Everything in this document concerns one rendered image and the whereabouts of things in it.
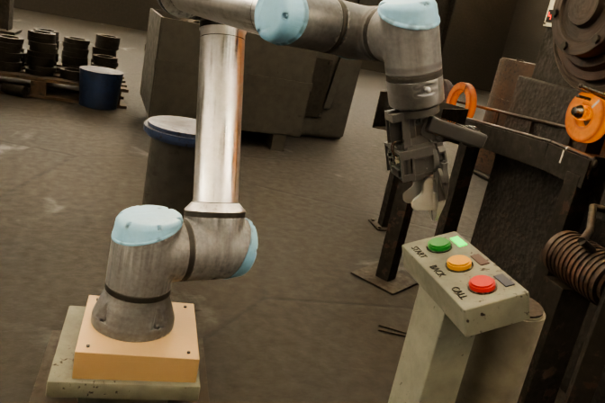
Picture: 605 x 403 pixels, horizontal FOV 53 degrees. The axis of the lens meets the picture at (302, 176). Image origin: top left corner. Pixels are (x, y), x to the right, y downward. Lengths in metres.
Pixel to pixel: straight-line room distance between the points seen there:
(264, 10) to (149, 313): 0.76
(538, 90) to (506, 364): 1.30
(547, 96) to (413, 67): 1.33
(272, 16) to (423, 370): 0.63
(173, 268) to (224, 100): 0.41
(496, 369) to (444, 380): 0.13
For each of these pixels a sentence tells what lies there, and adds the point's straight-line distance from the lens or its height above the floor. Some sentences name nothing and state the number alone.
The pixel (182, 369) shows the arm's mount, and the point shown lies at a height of 0.15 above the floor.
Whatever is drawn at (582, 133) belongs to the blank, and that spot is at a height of 0.76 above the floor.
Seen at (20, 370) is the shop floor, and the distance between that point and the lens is 1.68.
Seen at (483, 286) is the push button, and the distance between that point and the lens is 0.98.
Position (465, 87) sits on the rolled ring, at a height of 0.78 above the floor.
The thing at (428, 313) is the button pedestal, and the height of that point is 0.51.
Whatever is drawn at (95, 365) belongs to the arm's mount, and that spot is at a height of 0.15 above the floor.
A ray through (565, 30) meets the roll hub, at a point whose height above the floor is 1.04.
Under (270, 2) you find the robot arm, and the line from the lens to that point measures 0.98.
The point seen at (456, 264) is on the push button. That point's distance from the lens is 1.05.
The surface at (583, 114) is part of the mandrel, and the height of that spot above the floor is 0.82.
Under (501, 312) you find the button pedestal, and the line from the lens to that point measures 0.99.
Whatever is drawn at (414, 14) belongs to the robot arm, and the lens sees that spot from 0.95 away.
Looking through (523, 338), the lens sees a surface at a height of 0.48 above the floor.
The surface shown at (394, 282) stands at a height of 0.01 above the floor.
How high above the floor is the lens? 0.96
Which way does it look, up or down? 15 degrees down
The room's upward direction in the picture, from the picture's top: 11 degrees clockwise
